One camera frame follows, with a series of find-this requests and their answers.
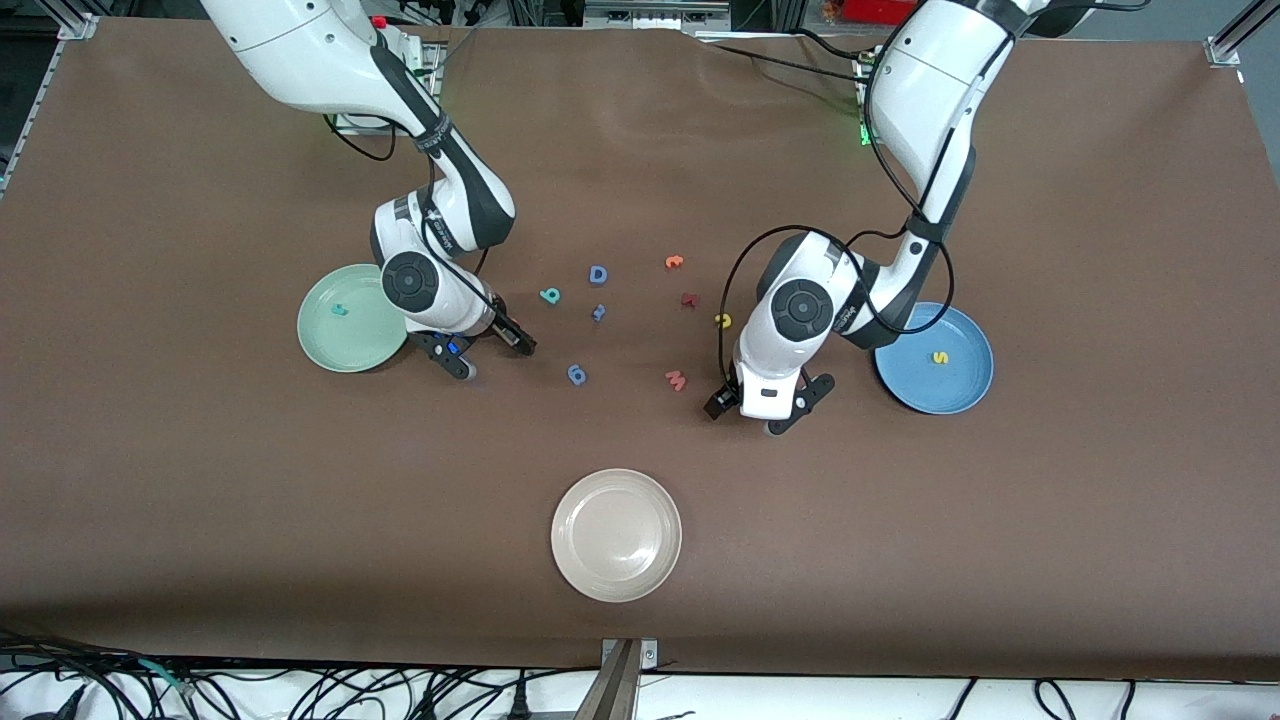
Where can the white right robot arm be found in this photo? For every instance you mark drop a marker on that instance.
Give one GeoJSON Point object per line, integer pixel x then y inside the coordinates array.
{"type": "Point", "coordinates": [300, 50]}

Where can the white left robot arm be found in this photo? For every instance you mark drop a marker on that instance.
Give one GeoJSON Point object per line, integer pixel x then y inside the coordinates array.
{"type": "Point", "coordinates": [800, 310]}

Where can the pink foam letter w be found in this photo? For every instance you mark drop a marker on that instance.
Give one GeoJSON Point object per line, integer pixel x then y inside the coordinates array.
{"type": "Point", "coordinates": [675, 381]}

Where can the blue foam letter g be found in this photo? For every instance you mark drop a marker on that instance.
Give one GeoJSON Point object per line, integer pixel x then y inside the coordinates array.
{"type": "Point", "coordinates": [577, 375]}

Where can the light green plate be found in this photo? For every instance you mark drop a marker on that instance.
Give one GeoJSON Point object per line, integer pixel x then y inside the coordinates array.
{"type": "Point", "coordinates": [340, 340]}

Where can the beige plate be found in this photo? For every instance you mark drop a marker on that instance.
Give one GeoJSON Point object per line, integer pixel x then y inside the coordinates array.
{"type": "Point", "coordinates": [616, 535]}

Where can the blue plate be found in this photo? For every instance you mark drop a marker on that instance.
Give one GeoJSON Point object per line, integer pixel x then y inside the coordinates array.
{"type": "Point", "coordinates": [950, 380]}

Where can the red box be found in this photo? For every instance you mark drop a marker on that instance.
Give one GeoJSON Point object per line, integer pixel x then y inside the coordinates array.
{"type": "Point", "coordinates": [870, 10]}

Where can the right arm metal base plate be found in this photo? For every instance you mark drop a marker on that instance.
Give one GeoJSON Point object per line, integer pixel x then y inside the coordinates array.
{"type": "Point", "coordinates": [432, 60]}

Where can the metal table bracket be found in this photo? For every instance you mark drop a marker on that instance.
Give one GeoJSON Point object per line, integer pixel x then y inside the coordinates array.
{"type": "Point", "coordinates": [620, 680]}

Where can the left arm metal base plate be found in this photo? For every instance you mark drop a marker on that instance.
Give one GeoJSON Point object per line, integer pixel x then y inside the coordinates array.
{"type": "Point", "coordinates": [862, 70]}

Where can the aluminium frame extrusion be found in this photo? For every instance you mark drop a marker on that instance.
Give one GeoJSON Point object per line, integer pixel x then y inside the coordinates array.
{"type": "Point", "coordinates": [75, 22]}
{"type": "Point", "coordinates": [1230, 40]}

